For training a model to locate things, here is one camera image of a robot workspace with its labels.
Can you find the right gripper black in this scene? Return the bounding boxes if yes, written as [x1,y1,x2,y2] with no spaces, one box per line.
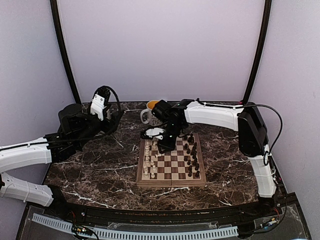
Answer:
[157,122,184,154]

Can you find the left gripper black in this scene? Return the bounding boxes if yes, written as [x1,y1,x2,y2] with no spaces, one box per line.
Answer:
[74,107,124,148]

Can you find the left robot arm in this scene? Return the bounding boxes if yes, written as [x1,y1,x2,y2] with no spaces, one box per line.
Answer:
[0,103,124,218]

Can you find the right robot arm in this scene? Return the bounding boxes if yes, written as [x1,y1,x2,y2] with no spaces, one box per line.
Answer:
[151,99,276,217]

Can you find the wooden chess board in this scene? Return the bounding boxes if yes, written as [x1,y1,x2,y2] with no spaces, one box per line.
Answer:
[136,133,207,188]

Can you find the yellow inside patterned mug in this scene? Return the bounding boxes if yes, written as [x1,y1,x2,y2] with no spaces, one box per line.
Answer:
[140,100,162,127]

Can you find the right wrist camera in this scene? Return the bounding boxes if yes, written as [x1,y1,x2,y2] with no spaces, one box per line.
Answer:
[140,127,165,140]

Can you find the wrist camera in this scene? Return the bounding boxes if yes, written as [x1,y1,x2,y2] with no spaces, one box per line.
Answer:
[89,86,111,121]
[140,127,165,140]

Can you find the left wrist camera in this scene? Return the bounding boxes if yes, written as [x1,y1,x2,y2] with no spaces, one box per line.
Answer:
[89,86,111,121]

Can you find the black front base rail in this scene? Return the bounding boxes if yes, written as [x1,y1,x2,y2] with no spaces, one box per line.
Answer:
[24,193,298,226]

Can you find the white cable duct strip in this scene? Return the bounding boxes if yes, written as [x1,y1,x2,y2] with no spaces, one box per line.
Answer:
[31,213,239,240]

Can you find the black frame post left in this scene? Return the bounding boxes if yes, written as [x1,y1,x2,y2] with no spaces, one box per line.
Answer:
[49,0,82,104]

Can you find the black frame post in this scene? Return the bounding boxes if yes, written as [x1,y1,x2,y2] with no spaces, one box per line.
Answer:
[242,0,272,105]
[49,0,82,104]

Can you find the black frame post right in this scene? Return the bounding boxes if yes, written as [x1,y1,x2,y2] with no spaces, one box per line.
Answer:
[242,0,272,105]

